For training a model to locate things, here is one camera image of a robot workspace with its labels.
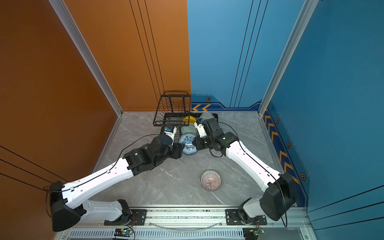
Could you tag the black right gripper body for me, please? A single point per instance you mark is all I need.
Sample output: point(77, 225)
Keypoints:
point(202, 143)

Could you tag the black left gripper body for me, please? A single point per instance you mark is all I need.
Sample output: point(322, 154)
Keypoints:
point(177, 151)

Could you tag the blue white floral bowl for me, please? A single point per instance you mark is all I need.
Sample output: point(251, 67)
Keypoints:
point(187, 140)

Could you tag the mint green bowl red rim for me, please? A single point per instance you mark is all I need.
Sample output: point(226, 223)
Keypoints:
point(189, 129)

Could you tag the yellow bowl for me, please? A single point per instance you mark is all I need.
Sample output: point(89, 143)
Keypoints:
point(189, 120)

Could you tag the grey-green patterned bowl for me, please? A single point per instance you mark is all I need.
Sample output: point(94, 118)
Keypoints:
point(206, 116)

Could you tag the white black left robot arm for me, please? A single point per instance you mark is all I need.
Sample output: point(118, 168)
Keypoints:
point(71, 203)

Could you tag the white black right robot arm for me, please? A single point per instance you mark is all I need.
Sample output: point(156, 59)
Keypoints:
point(279, 190)

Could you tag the pink striped bowl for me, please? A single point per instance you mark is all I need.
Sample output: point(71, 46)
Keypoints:
point(211, 180)

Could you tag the green circuit board left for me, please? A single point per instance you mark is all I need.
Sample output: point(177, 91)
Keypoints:
point(124, 234)

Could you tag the green circuit board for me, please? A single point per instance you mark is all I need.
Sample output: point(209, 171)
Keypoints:
point(124, 234)
point(252, 233)

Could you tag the green circuit board right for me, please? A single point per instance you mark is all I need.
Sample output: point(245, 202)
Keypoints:
point(252, 233)

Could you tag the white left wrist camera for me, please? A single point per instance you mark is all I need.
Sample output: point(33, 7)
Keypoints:
point(170, 132)

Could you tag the black wire dish rack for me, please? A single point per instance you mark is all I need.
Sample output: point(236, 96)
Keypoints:
point(174, 106)

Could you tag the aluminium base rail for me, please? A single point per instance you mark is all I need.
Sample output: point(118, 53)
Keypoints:
point(195, 223)

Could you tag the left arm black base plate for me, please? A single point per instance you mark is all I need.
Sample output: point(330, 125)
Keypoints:
point(135, 217)

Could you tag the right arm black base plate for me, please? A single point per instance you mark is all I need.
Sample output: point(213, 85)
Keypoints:
point(236, 217)

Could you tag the aluminium corner post left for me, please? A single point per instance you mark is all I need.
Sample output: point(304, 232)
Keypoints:
point(76, 36)

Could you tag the aluminium corner post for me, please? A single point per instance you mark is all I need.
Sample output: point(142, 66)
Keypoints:
point(76, 36)
point(292, 43)

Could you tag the aluminium corner post right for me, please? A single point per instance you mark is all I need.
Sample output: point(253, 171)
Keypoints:
point(292, 43)

